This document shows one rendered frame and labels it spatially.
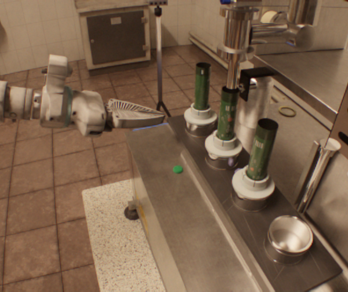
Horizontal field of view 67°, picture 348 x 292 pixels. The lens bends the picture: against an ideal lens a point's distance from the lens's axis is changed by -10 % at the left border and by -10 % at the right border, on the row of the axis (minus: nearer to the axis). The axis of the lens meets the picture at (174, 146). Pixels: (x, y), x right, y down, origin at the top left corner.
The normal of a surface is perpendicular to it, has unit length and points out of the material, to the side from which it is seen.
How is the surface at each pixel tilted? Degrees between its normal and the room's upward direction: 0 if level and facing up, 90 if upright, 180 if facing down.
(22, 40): 90
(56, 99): 61
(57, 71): 89
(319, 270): 0
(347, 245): 90
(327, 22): 90
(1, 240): 0
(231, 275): 0
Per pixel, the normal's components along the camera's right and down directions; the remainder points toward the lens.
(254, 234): 0.00, -0.78
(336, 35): 0.34, 0.59
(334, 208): -0.94, 0.21
